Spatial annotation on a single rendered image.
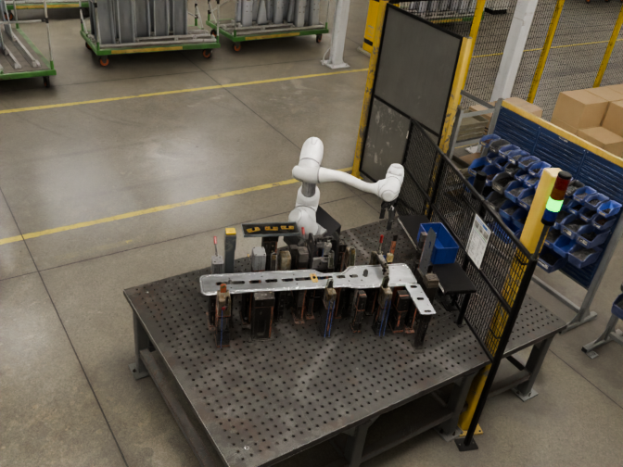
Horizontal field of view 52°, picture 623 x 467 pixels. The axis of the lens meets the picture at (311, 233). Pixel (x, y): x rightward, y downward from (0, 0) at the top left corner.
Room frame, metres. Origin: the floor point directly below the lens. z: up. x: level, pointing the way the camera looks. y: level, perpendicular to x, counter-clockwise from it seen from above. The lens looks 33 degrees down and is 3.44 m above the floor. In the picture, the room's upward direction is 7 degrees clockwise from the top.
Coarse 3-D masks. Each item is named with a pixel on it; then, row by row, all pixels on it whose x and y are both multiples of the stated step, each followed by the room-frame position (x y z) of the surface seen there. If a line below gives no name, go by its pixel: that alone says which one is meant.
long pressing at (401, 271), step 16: (256, 272) 3.22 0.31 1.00; (272, 272) 3.24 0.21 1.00; (288, 272) 3.27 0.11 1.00; (304, 272) 3.29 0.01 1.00; (320, 272) 3.31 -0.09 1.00; (336, 272) 3.33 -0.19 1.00; (352, 272) 3.36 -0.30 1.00; (368, 272) 3.38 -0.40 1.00; (400, 272) 3.42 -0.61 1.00; (208, 288) 3.01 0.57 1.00; (240, 288) 3.05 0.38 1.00; (256, 288) 3.07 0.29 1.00; (272, 288) 3.09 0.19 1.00; (288, 288) 3.11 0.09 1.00; (304, 288) 3.14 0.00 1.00; (320, 288) 3.16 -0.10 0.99
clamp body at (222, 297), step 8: (224, 296) 2.89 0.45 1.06; (216, 304) 2.93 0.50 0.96; (224, 304) 2.84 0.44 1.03; (224, 312) 2.85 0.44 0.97; (216, 320) 2.93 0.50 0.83; (224, 320) 2.86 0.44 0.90; (216, 328) 2.88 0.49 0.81; (224, 328) 2.86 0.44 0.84; (216, 336) 2.87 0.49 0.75; (224, 336) 2.85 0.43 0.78; (216, 344) 2.85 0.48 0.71; (224, 344) 2.85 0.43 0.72
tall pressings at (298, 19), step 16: (240, 0) 11.13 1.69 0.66; (256, 0) 11.32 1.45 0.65; (272, 0) 11.49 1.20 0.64; (288, 0) 11.71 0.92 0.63; (304, 0) 11.36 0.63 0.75; (240, 16) 11.10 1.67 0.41; (256, 16) 11.29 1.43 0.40; (272, 16) 11.30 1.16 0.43; (288, 16) 11.48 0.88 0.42; (304, 16) 11.64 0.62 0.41
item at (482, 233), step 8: (472, 224) 3.56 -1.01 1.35; (480, 224) 3.47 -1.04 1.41; (472, 232) 3.53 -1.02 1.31; (480, 232) 3.45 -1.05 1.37; (488, 232) 3.38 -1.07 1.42; (472, 240) 3.51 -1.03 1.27; (480, 240) 3.42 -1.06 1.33; (488, 240) 3.35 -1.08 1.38; (472, 248) 3.48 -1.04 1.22; (480, 248) 3.40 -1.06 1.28; (472, 256) 3.46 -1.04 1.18; (480, 256) 3.38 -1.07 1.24; (480, 264) 3.35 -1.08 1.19
